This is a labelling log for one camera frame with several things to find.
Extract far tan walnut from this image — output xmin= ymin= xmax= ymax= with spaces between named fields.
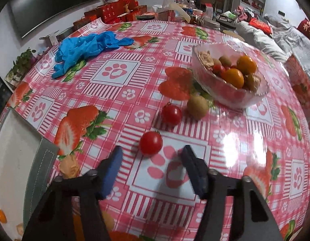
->
xmin=59 ymin=154 xmax=80 ymax=179

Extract orange mandarin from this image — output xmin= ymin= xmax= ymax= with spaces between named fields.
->
xmin=0 ymin=209 xmax=7 ymax=224

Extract red embroidered pillow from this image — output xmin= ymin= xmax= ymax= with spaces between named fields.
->
xmin=297 ymin=18 xmax=310 ymax=40

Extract red cherry tomato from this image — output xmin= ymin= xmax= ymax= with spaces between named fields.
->
xmin=139 ymin=131 xmax=163 ymax=156
xmin=161 ymin=102 xmax=183 ymax=126

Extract red gift boxes stack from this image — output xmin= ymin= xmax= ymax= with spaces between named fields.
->
xmin=73 ymin=0 xmax=147 ymax=31

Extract kiwi beside bowl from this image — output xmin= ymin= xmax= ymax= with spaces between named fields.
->
xmin=187 ymin=95 xmax=209 ymax=120

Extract red checkered tablecloth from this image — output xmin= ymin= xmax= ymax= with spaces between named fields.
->
xmin=7 ymin=19 xmax=310 ymax=239

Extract green potted plant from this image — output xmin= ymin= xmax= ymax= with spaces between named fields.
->
xmin=5 ymin=48 xmax=37 ymax=88

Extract grey white storage tray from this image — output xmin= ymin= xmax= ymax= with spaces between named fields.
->
xmin=0 ymin=108 xmax=58 ymax=240

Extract blue plastic gloves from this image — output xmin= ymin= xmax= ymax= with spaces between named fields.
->
xmin=51 ymin=31 xmax=134 ymax=79

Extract black wall television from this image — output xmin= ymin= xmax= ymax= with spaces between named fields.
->
xmin=9 ymin=0 xmax=103 ymax=39

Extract clear glass fruit bowl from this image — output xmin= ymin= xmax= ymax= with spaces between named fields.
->
xmin=191 ymin=43 xmax=269 ymax=109

